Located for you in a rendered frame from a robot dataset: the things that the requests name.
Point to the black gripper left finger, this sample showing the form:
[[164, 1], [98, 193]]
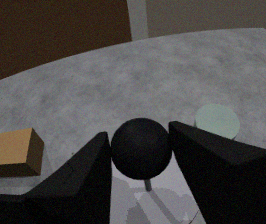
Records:
[[77, 193]]

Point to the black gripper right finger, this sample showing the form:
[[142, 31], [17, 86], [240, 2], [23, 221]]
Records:
[[226, 178]]

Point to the glass french press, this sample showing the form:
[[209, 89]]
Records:
[[147, 185]]

